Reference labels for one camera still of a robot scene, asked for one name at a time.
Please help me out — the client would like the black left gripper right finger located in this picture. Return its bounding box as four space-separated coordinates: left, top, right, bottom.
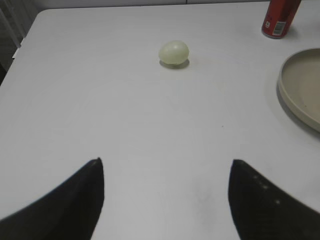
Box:
228 159 320 240

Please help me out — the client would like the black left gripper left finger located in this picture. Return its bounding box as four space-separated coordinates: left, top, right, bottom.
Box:
0 158 104 240

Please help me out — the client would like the beige ceramic plate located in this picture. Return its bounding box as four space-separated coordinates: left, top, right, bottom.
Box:
277 48 320 132

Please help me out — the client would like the pale green round fruit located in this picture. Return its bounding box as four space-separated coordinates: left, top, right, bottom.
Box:
158 40 190 65

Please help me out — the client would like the red soda can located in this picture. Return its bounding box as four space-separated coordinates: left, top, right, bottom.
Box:
261 0 301 39

